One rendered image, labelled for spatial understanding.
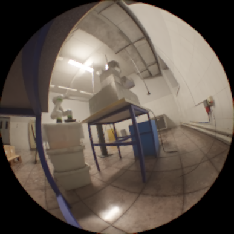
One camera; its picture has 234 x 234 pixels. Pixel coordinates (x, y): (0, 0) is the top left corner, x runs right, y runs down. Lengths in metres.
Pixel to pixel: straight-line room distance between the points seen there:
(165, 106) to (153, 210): 4.35
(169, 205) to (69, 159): 0.84
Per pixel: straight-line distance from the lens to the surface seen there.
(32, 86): 0.27
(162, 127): 3.73
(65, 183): 0.86
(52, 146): 0.75
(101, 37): 3.06
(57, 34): 0.21
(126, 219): 0.57
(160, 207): 0.60
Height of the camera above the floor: 0.54
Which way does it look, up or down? 11 degrees up
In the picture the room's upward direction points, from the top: 12 degrees counter-clockwise
